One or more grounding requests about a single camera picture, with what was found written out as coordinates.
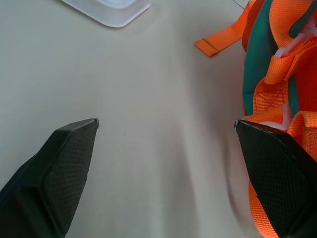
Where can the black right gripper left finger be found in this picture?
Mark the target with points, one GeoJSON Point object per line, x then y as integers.
{"type": "Point", "coordinates": [49, 183]}

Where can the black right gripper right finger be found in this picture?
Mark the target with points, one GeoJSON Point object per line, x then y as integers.
{"type": "Point", "coordinates": [280, 178]}

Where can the orange and green strap harness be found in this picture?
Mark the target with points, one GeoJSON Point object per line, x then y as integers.
{"type": "Point", "coordinates": [275, 64]}

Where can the translucent white plastic box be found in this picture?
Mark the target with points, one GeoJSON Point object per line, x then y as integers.
{"type": "Point", "coordinates": [111, 11]}

